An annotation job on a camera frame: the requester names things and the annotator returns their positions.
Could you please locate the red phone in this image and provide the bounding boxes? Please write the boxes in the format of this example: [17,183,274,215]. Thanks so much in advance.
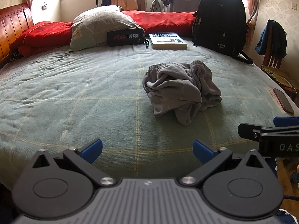
[273,88,295,115]

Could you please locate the black backpack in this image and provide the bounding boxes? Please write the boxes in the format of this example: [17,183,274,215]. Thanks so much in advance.
[192,0,254,64]

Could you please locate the yellow chair cushion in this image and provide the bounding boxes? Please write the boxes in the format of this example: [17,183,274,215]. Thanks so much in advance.
[261,65,299,91]

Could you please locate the blue cloth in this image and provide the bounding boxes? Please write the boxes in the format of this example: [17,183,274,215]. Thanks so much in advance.
[255,26,269,55]

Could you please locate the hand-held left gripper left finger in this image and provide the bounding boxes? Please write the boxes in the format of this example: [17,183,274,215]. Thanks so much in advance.
[32,138,117,187]

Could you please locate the grey green pillow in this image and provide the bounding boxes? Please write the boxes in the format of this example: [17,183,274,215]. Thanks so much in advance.
[69,5,146,53]

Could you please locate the grey pants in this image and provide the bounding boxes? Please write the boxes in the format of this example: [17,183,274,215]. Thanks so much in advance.
[142,60,222,125]

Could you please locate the wooden chair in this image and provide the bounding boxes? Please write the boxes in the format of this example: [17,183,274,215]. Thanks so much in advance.
[260,20,299,94]

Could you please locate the cardboard box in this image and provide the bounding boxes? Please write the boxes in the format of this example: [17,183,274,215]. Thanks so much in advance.
[121,0,147,12]

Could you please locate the wooden headboard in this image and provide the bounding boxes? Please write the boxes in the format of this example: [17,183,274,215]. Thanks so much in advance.
[0,3,34,69]

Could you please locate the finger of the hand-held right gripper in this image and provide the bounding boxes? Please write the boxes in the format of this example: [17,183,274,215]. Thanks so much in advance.
[273,116,299,127]
[238,123,262,141]

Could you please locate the red quilt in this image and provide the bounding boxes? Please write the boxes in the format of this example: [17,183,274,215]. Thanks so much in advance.
[10,10,199,57]

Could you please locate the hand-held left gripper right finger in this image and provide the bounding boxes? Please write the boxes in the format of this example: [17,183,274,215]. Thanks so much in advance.
[179,139,267,188]

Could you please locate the black pencil case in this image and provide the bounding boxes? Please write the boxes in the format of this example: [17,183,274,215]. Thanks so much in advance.
[107,29,149,48]

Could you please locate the blue white book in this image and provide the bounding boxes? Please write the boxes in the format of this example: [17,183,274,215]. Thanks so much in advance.
[149,33,188,50]

